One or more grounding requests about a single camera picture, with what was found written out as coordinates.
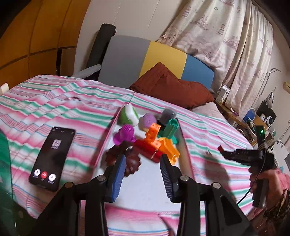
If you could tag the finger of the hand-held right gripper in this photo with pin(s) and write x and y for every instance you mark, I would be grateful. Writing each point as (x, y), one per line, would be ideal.
(231, 155)

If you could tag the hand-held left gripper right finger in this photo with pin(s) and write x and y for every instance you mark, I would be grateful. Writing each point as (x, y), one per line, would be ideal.
(166, 179)

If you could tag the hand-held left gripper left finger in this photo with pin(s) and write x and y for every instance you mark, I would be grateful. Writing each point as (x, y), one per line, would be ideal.
(119, 179)

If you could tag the small dark red piece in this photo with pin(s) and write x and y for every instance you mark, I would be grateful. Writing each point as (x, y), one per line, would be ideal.
(221, 148)

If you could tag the white tray with pink rim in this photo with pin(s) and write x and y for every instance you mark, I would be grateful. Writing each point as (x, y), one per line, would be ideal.
(147, 181)

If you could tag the brown flower-shaped toy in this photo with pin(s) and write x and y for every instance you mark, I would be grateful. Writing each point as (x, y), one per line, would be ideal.
(113, 156)

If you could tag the orange plastic toy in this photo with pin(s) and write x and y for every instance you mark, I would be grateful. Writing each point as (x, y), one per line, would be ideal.
(168, 149)

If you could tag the red plastic block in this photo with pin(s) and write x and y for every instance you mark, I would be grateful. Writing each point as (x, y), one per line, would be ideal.
(145, 149)

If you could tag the magenta perforated cup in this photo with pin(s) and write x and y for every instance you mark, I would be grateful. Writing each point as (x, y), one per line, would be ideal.
(124, 136)

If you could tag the orange studded block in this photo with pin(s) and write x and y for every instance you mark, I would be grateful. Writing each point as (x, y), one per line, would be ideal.
(153, 133)

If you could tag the teal green plastic block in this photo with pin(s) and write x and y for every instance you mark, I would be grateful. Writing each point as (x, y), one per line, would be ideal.
(171, 131)

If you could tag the purple and yellow sponge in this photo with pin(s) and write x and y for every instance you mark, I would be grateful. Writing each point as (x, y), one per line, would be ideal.
(147, 121)

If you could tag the grey and black brush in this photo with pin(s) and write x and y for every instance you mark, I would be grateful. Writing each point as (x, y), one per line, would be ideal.
(166, 116)

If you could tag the green and white scrubber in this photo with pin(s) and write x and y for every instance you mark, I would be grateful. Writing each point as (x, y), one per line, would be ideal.
(129, 114)

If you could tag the person's right forearm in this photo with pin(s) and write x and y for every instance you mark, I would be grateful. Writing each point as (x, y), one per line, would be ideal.
(283, 202)

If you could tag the person's right hand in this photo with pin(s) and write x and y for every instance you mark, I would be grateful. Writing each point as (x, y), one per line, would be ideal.
(275, 183)

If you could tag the wooden bedside shelf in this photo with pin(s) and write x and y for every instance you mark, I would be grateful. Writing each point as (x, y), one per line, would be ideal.
(235, 118)

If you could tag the blue round appliance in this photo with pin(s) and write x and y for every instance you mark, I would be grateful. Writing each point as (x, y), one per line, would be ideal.
(249, 115)

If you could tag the black speaker box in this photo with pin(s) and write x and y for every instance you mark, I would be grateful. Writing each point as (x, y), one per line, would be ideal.
(267, 113)

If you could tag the pale pink pillow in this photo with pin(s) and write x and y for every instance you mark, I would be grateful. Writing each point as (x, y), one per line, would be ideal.
(208, 110)

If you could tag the white carton box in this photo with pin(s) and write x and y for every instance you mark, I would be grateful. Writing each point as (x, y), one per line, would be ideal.
(223, 94)

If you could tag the black smartphone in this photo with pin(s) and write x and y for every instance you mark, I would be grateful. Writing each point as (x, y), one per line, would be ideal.
(53, 156)

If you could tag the pink green striped blanket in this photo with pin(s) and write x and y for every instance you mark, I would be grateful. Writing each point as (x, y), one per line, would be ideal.
(68, 106)

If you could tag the rust red cushion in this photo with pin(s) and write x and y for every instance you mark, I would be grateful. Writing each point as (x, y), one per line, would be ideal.
(172, 88)

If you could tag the green round tray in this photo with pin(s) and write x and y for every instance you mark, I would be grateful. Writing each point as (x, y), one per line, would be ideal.
(4, 158)

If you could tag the grey yellow blue headboard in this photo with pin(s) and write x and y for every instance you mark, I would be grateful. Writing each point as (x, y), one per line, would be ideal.
(124, 59)

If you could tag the black rolled mat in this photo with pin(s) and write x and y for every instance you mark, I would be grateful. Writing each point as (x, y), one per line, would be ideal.
(100, 45)

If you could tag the white paper roll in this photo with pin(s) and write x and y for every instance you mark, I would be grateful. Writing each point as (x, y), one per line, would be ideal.
(4, 88)

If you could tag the wooden wardrobe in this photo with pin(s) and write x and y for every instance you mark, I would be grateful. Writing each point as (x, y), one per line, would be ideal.
(34, 38)

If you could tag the wall air conditioner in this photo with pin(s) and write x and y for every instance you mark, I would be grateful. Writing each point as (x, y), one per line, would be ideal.
(287, 87)

